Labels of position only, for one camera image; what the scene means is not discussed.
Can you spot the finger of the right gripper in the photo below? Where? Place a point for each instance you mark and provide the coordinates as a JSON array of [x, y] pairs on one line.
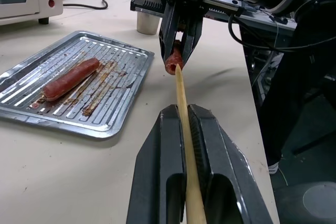
[[193, 35], [168, 30]]

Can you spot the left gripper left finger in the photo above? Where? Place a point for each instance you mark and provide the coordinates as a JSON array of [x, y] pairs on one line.
[[157, 155]]

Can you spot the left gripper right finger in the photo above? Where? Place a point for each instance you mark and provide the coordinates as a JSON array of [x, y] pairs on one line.
[[225, 161]]

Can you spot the red brown sausage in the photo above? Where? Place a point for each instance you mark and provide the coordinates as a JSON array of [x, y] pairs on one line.
[[71, 78], [170, 62]]

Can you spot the wooden skewer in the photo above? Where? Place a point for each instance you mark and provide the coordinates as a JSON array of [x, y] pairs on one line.
[[183, 108]]

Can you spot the metal cup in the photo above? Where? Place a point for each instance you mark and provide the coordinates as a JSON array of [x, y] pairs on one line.
[[147, 22]]

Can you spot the white shoe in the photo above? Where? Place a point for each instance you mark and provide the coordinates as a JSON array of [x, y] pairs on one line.
[[274, 167]]

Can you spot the silver baking tray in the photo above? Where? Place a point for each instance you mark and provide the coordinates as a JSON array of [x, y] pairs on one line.
[[110, 82]]

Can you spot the dark round base with disc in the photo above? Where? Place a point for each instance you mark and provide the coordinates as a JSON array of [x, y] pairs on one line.
[[294, 208]]

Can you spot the person's leg in black trousers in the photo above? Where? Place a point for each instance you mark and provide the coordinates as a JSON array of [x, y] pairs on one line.
[[296, 77]]

